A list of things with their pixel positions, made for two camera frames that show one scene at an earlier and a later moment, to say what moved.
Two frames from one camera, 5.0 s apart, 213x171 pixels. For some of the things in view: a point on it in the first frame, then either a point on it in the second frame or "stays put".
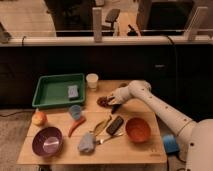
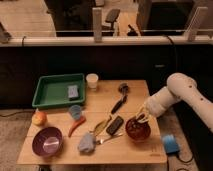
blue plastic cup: (75, 111) stays put
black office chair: (111, 17) stays put
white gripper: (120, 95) → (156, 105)
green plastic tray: (52, 90) stays put
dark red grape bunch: (104, 100) → (138, 130)
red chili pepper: (77, 124) stays put
